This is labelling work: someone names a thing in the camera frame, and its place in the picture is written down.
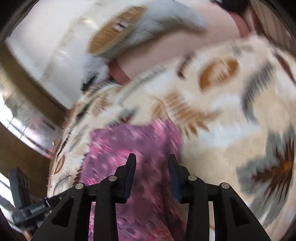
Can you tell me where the stained glass window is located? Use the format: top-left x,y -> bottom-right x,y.
1,66 -> 61,159

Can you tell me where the pink bolster pillow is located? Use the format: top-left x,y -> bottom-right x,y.
109,3 -> 250,85

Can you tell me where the striped beige pillow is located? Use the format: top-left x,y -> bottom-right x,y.
250,0 -> 295,54

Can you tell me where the cream leaf-pattern blanket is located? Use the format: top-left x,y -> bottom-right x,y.
47,36 -> 295,240

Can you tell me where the grey quilted blanket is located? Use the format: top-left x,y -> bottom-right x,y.
83,1 -> 207,83

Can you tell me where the brown embroidered cushion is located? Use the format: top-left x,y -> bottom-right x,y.
87,6 -> 147,56

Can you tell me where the black garment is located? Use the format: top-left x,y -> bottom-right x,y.
211,0 -> 250,15

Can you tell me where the purple floral cloth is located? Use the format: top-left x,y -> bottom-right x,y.
80,120 -> 186,240

